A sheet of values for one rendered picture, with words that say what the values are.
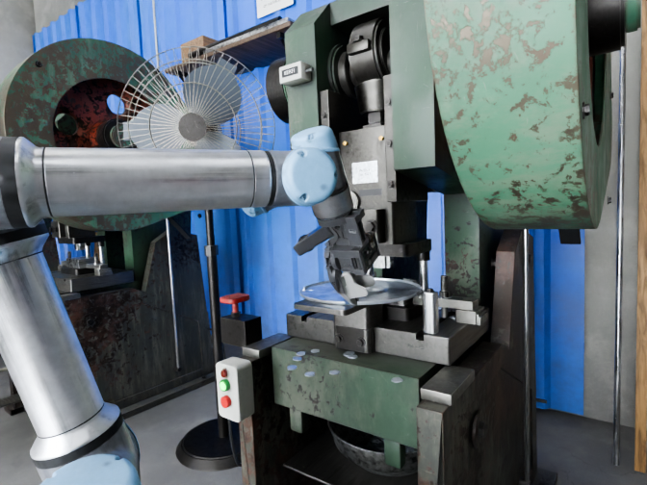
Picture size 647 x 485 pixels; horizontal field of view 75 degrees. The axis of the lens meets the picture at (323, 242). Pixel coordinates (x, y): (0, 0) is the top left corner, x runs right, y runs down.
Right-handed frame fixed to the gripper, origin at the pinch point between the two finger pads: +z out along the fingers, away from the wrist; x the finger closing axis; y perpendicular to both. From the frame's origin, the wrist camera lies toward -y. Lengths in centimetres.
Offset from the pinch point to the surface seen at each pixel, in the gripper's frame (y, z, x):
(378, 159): -1.3, -19.7, 28.3
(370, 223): -2.0, -7.9, 18.0
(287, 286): -135, 90, 116
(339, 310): -0.5, -0.4, -4.5
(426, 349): 11.8, 15.4, 4.2
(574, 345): 32, 100, 104
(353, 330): -4.5, 11.9, 3.2
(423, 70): 11.9, -36.7, 30.7
